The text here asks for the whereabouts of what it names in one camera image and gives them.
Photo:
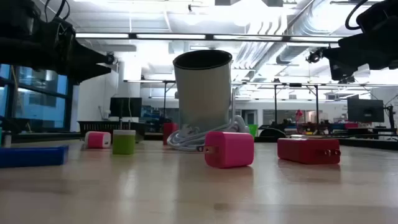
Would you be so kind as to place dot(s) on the black background rig frame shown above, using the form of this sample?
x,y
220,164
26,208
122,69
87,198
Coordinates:
x,y
316,102

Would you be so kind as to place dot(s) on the white cylindrical projector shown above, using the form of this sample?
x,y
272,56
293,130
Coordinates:
x,y
202,93

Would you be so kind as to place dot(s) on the green plastic basket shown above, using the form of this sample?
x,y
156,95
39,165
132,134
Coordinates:
x,y
253,130

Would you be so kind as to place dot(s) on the black ceiling spotlight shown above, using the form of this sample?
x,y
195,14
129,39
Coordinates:
x,y
314,57

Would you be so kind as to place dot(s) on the black computer monitor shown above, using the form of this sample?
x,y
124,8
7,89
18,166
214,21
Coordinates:
x,y
126,107
365,110

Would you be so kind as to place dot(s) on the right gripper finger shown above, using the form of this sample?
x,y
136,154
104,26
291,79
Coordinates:
x,y
342,70
348,54

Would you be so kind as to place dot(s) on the large red wall charger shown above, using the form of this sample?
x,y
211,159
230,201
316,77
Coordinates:
x,y
308,151

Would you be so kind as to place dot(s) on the black plastic basket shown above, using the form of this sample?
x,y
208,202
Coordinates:
x,y
102,127

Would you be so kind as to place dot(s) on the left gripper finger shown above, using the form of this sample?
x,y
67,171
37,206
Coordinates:
x,y
90,73
88,56

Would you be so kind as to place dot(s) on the LED light bar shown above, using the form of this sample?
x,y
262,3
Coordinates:
x,y
171,36

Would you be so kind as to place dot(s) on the black ceiling camera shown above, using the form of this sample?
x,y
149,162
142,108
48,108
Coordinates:
x,y
109,59

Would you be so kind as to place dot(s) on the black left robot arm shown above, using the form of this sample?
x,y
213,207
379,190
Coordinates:
x,y
15,46

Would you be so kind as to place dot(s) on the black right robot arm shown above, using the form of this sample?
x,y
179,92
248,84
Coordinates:
x,y
382,15

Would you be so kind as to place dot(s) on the pink charger with label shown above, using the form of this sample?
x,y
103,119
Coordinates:
x,y
231,150

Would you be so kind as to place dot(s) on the green white charger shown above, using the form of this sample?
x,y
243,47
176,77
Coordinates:
x,y
123,143

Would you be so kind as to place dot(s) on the small pink white charger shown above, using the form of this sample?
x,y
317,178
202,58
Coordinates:
x,y
97,140

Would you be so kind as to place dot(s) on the small red charger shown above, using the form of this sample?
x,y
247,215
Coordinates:
x,y
169,132

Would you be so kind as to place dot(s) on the blue power bank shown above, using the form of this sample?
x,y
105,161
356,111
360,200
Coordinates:
x,y
31,156

